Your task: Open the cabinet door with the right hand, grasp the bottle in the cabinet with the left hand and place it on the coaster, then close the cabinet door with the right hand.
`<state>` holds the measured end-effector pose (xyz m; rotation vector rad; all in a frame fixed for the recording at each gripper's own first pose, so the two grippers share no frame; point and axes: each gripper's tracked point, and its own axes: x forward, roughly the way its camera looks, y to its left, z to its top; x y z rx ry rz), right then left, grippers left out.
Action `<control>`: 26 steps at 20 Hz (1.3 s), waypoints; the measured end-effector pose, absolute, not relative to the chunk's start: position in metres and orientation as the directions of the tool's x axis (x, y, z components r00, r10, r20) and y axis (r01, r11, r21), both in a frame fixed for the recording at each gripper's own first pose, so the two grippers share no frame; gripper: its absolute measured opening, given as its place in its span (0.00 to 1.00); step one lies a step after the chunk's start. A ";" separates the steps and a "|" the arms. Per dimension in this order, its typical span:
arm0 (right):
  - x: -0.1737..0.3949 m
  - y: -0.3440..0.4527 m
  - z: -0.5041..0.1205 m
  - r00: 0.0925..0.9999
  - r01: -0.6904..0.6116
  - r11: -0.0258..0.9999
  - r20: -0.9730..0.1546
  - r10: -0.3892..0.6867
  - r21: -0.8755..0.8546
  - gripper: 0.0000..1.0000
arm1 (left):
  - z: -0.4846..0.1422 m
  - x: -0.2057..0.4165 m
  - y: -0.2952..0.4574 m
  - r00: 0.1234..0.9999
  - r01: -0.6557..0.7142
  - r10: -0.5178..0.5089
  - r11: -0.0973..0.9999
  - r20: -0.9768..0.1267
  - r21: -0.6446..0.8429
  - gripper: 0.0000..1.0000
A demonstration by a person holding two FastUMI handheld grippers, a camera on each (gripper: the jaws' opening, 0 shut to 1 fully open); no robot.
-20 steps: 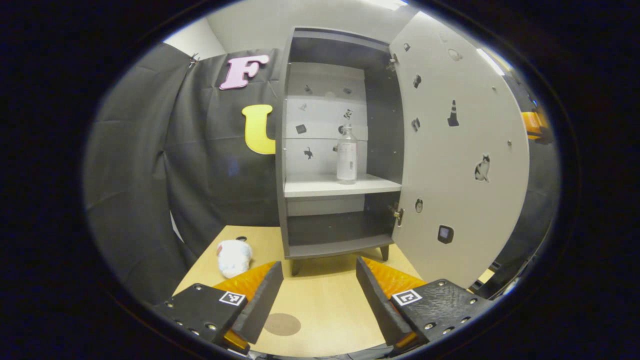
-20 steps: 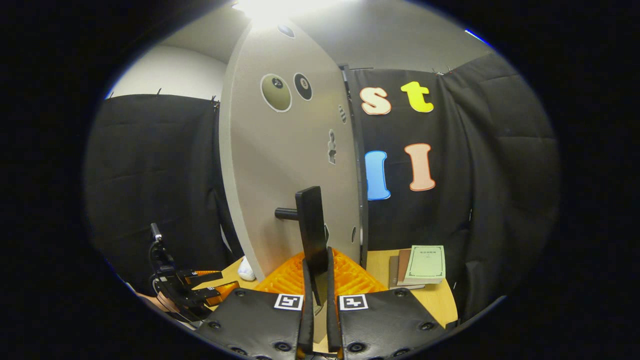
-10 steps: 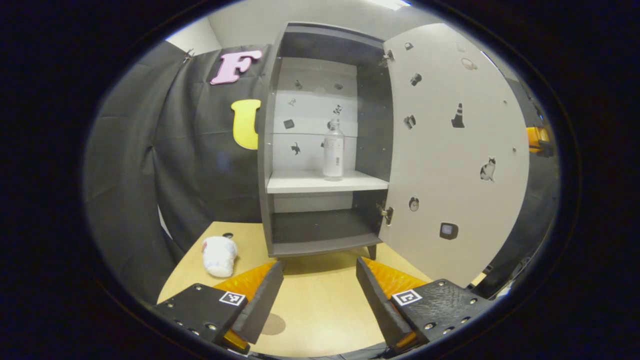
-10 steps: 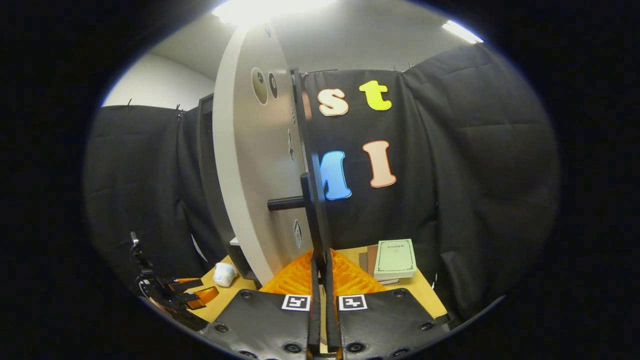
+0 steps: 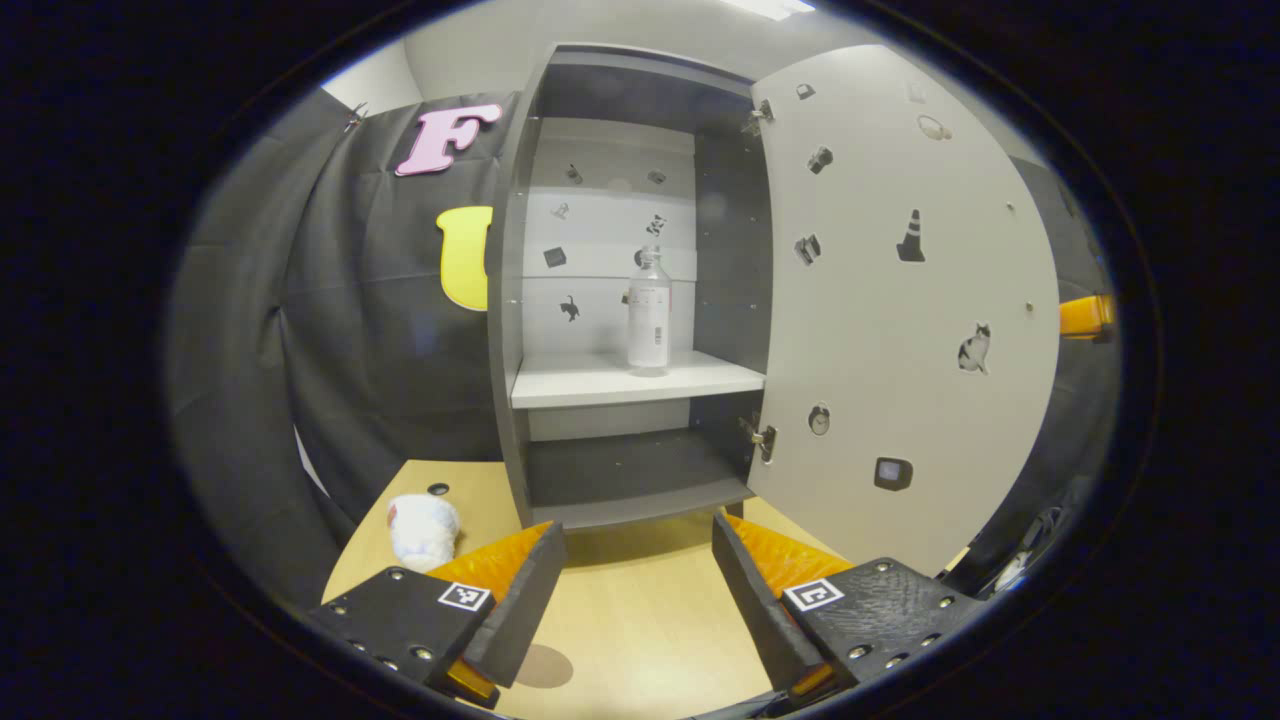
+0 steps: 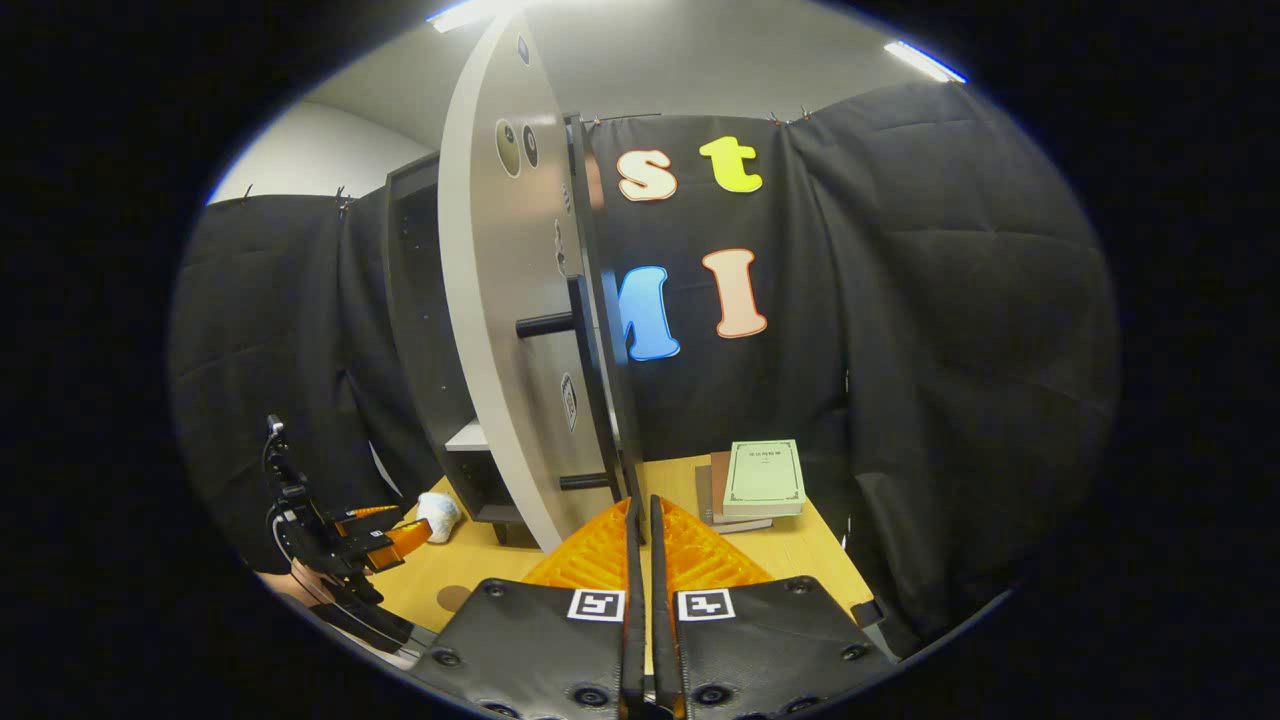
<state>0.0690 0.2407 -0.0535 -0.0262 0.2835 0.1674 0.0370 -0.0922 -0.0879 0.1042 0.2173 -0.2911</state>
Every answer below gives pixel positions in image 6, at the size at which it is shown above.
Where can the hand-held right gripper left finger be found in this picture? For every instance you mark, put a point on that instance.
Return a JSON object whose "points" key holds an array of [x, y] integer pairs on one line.
{"points": [[633, 650]]}

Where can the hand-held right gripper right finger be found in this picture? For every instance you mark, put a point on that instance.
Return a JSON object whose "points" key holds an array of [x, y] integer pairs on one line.
{"points": [[661, 650]]}

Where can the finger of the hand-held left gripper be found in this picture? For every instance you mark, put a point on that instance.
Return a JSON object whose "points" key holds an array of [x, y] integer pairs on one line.
{"points": [[368, 515], [400, 545]]}

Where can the round brown coaster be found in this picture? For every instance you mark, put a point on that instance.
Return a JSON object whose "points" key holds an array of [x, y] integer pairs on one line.
{"points": [[455, 599]]}

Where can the dark grey cabinet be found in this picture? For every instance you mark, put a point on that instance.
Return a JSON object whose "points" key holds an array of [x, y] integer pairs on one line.
{"points": [[420, 300]]}

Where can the light grey cabinet door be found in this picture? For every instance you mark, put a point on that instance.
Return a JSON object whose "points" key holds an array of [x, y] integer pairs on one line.
{"points": [[480, 300]]}

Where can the small white crumpled object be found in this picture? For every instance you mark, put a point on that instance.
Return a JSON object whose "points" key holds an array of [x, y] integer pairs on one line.
{"points": [[440, 515]]}

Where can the brown book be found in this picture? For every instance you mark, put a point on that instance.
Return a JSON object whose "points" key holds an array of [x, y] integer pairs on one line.
{"points": [[717, 490]]}

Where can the pale green book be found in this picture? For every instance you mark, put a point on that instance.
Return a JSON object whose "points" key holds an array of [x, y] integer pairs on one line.
{"points": [[765, 478]]}

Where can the small black pad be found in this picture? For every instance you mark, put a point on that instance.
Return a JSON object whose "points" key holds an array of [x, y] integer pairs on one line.
{"points": [[868, 613]]}

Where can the black backdrop cloth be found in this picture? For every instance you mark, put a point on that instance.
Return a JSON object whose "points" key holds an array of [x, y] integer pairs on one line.
{"points": [[950, 350]]}

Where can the large ceiling light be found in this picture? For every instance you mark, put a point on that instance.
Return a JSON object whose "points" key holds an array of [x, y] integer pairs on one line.
{"points": [[470, 12]]}

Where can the small ceiling light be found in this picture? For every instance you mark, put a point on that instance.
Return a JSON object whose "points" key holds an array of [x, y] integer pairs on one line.
{"points": [[925, 62]]}

